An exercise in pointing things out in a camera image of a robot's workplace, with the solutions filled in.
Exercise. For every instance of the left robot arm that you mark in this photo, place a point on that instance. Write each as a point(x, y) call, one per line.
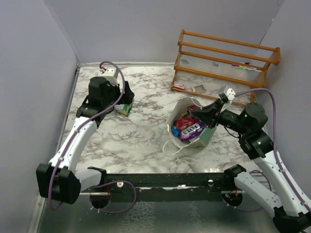
point(56, 179)

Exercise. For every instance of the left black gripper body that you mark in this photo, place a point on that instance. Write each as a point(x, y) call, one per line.
point(126, 98)

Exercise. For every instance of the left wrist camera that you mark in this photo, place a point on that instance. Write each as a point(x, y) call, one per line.
point(110, 74)

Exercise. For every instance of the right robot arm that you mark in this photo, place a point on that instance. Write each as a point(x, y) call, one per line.
point(287, 205)

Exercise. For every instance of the markers on shelf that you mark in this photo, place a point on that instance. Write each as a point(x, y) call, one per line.
point(245, 68)

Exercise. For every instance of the wooden shelf rack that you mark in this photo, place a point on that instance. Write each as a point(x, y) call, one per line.
point(204, 59)

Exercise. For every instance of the purple snack packet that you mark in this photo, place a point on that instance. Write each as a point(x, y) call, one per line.
point(192, 107)

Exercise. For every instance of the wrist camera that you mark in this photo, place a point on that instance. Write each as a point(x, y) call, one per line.
point(110, 74)
point(227, 95)

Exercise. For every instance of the open white small box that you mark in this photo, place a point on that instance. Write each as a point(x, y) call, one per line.
point(200, 89)

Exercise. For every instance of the green white paper bag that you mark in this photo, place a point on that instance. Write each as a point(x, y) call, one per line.
point(180, 109)

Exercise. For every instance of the red snack packet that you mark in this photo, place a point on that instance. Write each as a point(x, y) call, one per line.
point(183, 122)

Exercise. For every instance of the green snack packet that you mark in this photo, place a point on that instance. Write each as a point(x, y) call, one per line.
point(123, 109)

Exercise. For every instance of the blue small snack packet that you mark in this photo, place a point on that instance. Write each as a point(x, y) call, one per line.
point(175, 131)

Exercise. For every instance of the red white small box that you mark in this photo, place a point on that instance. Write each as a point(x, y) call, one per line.
point(178, 85)

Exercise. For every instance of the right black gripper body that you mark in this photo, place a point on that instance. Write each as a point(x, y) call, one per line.
point(217, 111)

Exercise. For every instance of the purple Fox's candy packet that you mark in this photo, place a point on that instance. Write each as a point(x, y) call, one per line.
point(192, 131)

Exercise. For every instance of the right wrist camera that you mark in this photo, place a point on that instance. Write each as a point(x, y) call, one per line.
point(227, 95)

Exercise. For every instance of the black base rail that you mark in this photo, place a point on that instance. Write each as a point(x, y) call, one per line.
point(163, 187)

